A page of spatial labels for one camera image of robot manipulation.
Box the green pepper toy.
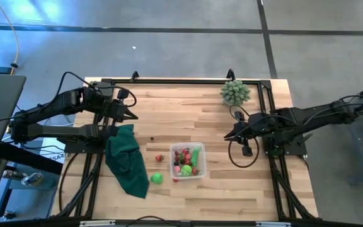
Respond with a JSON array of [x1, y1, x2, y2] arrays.
[[190, 147, 202, 167]]

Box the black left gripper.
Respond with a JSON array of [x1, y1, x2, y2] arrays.
[[105, 89, 139, 137]]

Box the brown bottle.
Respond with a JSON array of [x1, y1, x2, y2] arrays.
[[1, 169, 23, 180]]

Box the artificial succulent in grey pot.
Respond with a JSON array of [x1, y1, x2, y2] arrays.
[[220, 79, 251, 107]]

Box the black aluminium rig frame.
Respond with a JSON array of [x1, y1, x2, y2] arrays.
[[54, 69, 320, 221]]

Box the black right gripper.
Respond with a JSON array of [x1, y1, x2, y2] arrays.
[[224, 110, 266, 158]]

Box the black left camera cable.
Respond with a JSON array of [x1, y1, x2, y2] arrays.
[[88, 80, 137, 108]]

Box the clear plastic tupperware container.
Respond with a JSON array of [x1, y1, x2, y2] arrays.
[[169, 141, 207, 180]]

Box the black camera cable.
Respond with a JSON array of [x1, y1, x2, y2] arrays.
[[88, 80, 137, 108], [228, 105, 260, 169]]

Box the black right camera cable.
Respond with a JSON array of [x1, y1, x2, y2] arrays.
[[228, 105, 260, 169]]

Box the white label sheet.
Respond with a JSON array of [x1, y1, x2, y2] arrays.
[[39, 131, 71, 165]]

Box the green plastic pear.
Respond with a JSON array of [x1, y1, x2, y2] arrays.
[[150, 172, 164, 185]]

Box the yellow hanging cable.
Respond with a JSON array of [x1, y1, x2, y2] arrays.
[[0, 0, 21, 76]]

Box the dark green cloth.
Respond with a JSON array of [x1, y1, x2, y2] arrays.
[[105, 124, 150, 199]]

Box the silver metal bracket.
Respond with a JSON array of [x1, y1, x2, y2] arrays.
[[255, 221, 292, 227], [79, 219, 116, 227]]

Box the clear water bottle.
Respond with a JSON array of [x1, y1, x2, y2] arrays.
[[20, 172, 43, 187]]

